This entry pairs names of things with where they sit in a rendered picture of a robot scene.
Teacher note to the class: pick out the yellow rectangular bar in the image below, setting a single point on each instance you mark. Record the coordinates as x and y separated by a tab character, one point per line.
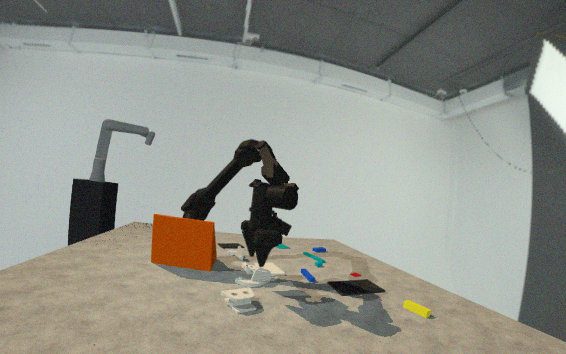
416	308

